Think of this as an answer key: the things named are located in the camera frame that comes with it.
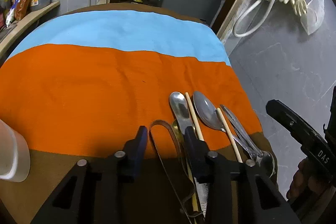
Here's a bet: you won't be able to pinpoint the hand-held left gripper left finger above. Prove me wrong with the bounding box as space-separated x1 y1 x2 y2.
31 126 149 224

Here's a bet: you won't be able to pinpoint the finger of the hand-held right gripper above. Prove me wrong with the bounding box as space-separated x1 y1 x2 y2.
266 99 324 147

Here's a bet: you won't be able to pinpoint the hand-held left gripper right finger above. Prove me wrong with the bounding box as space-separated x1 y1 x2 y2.
184 126 302 224

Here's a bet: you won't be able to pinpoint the wooden chopstick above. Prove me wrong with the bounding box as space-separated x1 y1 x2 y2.
217 108 243 163
185 92 205 141
191 179 200 212

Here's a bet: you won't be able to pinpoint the metal tongs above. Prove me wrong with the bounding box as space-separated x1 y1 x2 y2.
149 120 204 224

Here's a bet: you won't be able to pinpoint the large metal spoon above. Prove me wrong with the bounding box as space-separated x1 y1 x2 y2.
193 91 263 159

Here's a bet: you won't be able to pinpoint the slim-handled metal spoon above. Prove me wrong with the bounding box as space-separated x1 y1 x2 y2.
220 105 276 179

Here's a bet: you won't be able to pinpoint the white utensil holder cup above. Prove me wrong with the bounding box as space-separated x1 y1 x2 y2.
0 119 31 182

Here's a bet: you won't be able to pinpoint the person's right hand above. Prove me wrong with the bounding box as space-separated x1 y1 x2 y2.
286 158 336 204

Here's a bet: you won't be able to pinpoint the orange blue brown striped tablecloth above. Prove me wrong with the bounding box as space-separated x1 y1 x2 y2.
0 2 279 224

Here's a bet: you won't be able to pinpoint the clear plastic bag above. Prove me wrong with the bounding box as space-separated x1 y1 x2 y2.
299 0 326 35

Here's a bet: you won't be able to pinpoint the beige kitchen counter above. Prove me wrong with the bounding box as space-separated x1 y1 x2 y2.
0 1 61 56

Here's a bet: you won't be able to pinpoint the white blue packet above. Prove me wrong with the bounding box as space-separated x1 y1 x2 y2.
5 0 20 28

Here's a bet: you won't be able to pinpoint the white hose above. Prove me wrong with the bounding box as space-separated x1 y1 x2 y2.
232 0 279 38

